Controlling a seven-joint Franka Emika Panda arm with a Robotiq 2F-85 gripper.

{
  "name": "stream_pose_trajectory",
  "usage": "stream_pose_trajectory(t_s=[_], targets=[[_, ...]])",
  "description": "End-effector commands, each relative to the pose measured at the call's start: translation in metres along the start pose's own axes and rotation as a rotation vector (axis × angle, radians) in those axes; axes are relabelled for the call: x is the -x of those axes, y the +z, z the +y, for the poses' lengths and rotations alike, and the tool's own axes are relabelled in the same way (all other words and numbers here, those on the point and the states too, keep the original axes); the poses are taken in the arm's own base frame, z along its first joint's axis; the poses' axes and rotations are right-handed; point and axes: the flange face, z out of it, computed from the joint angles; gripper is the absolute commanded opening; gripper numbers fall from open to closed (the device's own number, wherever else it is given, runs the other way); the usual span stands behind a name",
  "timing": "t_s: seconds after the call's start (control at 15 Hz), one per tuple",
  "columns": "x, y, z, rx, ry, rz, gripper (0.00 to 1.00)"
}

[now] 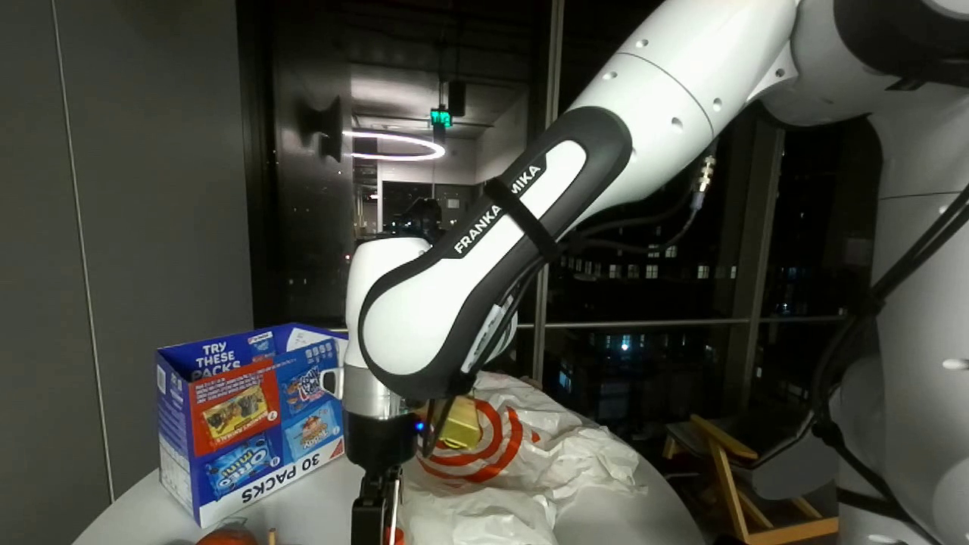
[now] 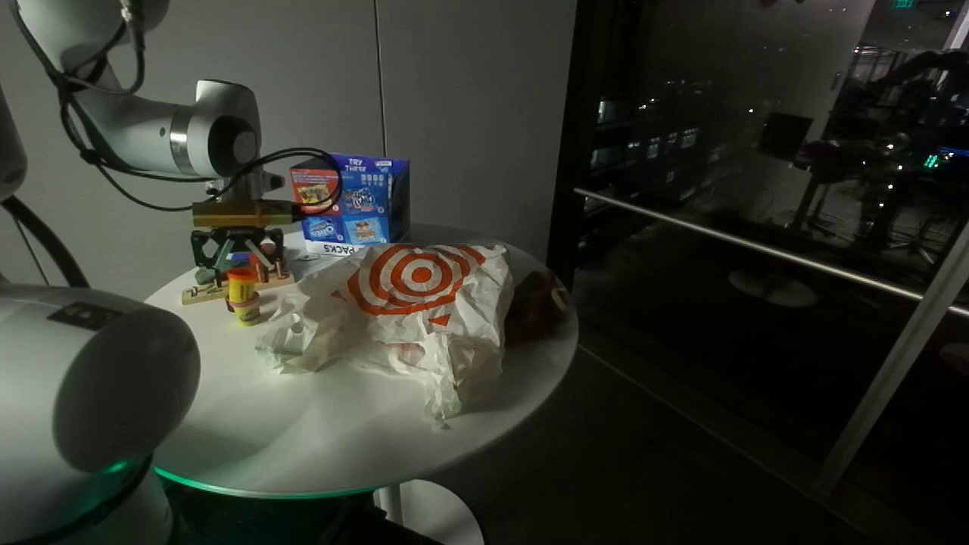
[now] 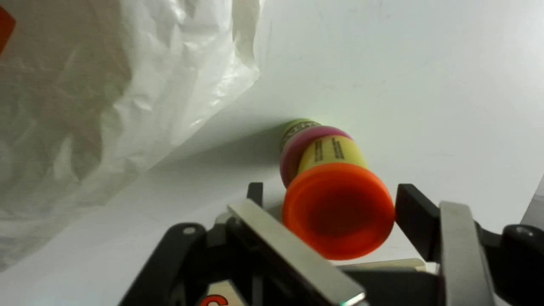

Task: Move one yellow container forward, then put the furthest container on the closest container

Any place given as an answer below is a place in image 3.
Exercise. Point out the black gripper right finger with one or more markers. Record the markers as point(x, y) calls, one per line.
point(477, 265)

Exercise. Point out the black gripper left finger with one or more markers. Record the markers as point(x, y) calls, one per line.
point(244, 258)

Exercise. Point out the yellow container orange lid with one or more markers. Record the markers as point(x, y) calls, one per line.
point(336, 202)

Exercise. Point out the yellow container purple lid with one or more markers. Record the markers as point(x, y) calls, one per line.
point(308, 143)

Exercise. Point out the white plastic bag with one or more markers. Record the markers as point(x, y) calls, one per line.
point(96, 92)

